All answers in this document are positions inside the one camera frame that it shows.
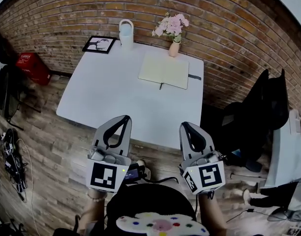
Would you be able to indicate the person's white shoe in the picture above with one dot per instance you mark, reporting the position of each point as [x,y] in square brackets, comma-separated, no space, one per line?
[140,163]

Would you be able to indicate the white box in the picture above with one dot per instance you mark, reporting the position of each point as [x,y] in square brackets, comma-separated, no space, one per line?
[293,122]

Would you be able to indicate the black high-back office chair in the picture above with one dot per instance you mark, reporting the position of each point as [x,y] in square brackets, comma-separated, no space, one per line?
[253,117]

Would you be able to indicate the pink flower bouquet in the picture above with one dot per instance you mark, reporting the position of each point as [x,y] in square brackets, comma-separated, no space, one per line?
[172,26]

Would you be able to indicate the person's black shirt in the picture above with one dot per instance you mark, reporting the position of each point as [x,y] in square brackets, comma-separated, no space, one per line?
[150,200]

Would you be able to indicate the person's left forearm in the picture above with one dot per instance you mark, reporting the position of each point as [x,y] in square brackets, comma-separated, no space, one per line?
[91,213]

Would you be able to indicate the grey round stand base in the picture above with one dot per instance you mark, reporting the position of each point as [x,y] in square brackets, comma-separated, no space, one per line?
[278,215]

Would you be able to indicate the red plastic crate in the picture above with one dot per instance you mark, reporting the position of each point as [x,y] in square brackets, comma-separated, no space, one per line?
[33,67]

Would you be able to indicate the person's right forearm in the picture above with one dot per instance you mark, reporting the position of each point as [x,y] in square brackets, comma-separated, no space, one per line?
[212,217]

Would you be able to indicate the black picture frame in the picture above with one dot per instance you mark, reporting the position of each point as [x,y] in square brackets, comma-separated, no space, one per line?
[98,44]

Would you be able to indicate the person's beige trousers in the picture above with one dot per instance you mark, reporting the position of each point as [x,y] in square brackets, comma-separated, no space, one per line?
[148,173]

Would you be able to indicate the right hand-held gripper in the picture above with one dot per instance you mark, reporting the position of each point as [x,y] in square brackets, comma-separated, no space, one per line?
[210,177]

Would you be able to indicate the black device with screen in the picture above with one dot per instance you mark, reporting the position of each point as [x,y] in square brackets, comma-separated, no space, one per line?
[131,174]

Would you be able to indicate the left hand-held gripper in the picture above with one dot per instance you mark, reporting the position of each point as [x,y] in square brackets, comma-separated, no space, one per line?
[103,176]

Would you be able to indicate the peach vase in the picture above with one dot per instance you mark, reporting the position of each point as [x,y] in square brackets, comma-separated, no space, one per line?
[174,49]

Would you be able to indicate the notebook with dark cover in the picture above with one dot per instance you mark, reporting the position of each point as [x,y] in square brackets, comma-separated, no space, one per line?
[165,70]

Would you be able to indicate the light grey side desk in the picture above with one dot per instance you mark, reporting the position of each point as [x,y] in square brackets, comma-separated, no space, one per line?
[285,156]

